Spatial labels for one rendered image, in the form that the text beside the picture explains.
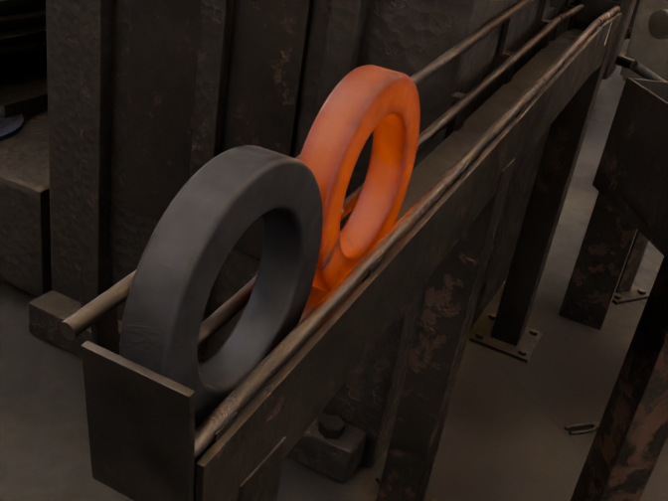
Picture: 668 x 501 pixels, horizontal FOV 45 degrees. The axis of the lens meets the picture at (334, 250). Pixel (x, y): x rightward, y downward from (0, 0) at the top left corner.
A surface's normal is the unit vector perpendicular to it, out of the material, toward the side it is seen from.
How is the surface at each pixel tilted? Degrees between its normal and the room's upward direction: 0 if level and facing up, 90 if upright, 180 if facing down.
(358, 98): 28
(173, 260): 54
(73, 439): 0
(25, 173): 0
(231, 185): 20
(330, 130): 48
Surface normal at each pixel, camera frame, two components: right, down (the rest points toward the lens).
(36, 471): 0.15, -0.88
